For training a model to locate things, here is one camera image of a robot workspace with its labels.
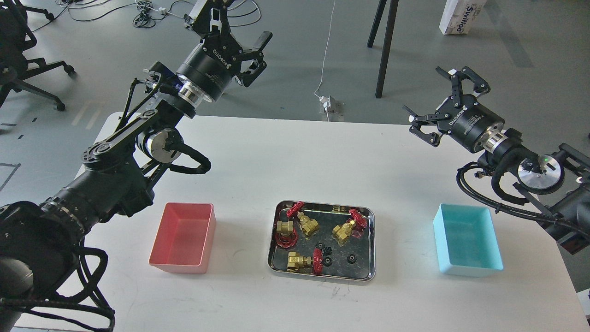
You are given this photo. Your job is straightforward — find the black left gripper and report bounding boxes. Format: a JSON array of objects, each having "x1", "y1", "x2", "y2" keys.
[{"x1": 177, "y1": 0, "x2": 273, "y2": 102}]

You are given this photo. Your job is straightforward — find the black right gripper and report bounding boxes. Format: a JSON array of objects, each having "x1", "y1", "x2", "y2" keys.
[{"x1": 403, "y1": 66, "x2": 507, "y2": 154}]

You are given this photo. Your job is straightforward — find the brass valve red handle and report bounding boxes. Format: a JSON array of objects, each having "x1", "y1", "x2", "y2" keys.
[
  {"x1": 331, "y1": 209, "x2": 368, "y2": 246},
  {"x1": 286, "y1": 248, "x2": 323, "y2": 275},
  {"x1": 274, "y1": 220, "x2": 299, "y2": 249},
  {"x1": 286, "y1": 201, "x2": 319, "y2": 236}
]

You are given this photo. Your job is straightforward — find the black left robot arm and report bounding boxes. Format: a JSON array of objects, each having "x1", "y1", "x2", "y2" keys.
[{"x1": 0, "y1": 0, "x2": 272, "y2": 332}]

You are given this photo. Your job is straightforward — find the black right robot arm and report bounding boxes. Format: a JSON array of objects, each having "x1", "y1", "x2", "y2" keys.
[{"x1": 407, "y1": 66, "x2": 590, "y2": 254}]

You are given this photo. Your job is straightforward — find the white cardboard box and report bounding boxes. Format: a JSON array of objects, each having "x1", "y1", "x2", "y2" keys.
[{"x1": 439, "y1": 0, "x2": 487, "y2": 35}]

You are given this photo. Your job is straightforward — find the light blue plastic box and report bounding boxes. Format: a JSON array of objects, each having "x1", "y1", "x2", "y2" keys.
[{"x1": 433, "y1": 203, "x2": 504, "y2": 277}]

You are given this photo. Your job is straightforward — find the small black gear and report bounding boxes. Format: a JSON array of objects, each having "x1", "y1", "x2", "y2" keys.
[
  {"x1": 322, "y1": 256, "x2": 332, "y2": 267},
  {"x1": 316, "y1": 242, "x2": 332, "y2": 256},
  {"x1": 346, "y1": 254, "x2": 357, "y2": 264}
]

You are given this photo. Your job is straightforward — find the pink plastic box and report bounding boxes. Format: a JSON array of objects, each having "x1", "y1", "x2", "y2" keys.
[{"x1": 149, "y1": 202, "x2": 217, "y2": 274}]

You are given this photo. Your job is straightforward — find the white power adapter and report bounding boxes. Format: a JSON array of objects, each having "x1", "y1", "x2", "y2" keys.
[{"x1": 319, "y1": 96, "x2": 344, "y2": 114}]

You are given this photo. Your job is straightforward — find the black stand legs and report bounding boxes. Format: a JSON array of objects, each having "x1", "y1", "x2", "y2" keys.
[{"x1": 366, "y1": 0, "x2": 399, "y2": 99}]

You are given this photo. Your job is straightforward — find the shiny metal tray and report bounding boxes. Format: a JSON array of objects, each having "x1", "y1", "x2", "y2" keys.
[{"x1": 267, "y1": 200, "x2": 376, "y2": 281}]

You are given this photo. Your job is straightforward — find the black office chair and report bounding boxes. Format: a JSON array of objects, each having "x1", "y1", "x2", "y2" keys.
[{"x1": 0, "y1": 0, "x2": 75, "y2": 111}]

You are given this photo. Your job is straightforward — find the black cable bundle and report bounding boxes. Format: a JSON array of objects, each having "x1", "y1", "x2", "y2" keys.
[{"x1": 133, "y1": 0, "x2": 159, "y2": 29}]

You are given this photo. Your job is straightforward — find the white cable on floor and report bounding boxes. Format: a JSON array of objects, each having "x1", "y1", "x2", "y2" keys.
[{"x1": 313, "y1": 0, "x2": 337, "y2": 121}]

